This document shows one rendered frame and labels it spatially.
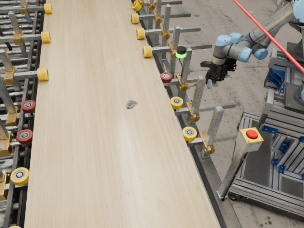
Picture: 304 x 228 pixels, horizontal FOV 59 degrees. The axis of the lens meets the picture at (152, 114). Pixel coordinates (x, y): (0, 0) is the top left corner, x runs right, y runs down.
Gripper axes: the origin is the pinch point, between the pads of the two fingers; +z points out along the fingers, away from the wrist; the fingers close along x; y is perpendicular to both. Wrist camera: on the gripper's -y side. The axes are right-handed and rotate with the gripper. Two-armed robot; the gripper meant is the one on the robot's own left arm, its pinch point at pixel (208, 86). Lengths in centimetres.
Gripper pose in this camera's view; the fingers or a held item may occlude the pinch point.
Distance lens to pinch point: 172.6
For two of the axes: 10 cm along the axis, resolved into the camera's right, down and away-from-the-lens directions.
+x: 8.4, -3.6, 4.0
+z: -0.5, 6.9, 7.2
